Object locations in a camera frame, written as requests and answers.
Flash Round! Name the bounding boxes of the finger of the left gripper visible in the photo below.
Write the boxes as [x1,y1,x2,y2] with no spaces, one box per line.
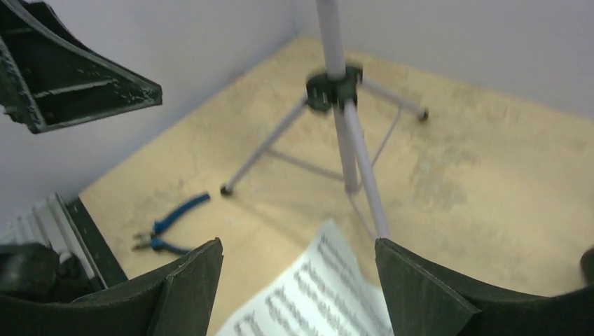
[1,1,163,134]

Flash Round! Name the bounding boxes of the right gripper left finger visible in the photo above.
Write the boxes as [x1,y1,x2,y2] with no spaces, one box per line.
[1,238,223,335]

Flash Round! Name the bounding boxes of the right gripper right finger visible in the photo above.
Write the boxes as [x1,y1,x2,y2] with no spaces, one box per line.
[375,238,593,335]

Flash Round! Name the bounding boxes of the white sheet music page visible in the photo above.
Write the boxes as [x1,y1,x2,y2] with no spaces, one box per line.
[217,220,394,336]

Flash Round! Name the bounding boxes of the lilac music stand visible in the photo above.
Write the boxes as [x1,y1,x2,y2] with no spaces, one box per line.
[220,1,429,239]

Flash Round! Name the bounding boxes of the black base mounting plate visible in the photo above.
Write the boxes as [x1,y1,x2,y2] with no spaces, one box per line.
[65,197,128,289]

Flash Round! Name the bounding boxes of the blue handled pliers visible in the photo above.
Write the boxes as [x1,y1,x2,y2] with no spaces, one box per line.
[131,192,211,256]

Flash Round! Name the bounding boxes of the aluminium rail frame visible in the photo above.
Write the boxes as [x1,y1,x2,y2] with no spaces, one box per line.
[1,193,107,289]

